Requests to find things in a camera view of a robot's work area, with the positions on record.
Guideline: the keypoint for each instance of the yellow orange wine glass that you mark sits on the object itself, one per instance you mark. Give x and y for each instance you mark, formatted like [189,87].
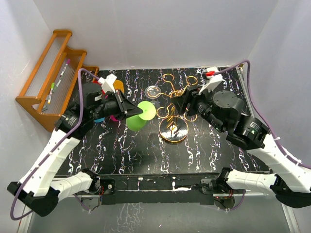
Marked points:
[118,84]

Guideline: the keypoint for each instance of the gold wire glass rack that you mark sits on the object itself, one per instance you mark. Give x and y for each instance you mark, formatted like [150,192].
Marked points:
[174,127]

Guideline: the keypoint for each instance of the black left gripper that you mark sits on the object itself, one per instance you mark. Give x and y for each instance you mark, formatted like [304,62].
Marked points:
[126,107]

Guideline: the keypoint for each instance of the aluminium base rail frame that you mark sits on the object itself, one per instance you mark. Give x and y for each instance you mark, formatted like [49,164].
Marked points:
[159,188]

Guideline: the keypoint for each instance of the blue wine glass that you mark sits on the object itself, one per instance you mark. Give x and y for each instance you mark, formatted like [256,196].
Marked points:
[99,120]

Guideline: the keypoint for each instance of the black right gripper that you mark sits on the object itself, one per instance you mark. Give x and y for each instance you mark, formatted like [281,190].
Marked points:
[181,102]

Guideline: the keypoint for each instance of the clear wine glass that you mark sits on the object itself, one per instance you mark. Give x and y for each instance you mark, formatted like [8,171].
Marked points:
[153,93]

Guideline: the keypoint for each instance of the purple cap marker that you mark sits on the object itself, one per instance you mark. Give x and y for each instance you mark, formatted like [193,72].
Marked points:
[65,67]

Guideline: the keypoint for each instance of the red wine glass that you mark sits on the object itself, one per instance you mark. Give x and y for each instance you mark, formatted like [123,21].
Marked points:
[95,81]

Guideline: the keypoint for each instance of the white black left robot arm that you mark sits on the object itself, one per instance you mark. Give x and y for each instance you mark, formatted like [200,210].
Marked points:
[56,150]

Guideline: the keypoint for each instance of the magenta wine glass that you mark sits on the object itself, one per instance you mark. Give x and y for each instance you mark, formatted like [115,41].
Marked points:
[113,119]

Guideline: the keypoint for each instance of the green wine glass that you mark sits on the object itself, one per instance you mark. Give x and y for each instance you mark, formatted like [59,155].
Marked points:
[137,122]

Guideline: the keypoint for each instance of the wooden tiered shelf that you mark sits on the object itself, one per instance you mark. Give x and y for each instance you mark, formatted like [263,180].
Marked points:
[34,95]

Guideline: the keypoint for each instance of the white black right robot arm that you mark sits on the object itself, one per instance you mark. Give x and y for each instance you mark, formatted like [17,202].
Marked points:
[289,182]

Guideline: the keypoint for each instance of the green cap marker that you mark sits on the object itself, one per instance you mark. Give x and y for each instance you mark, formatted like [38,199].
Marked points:
[50,93]

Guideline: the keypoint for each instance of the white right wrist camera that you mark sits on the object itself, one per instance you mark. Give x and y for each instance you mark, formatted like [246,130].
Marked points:
[213,80]

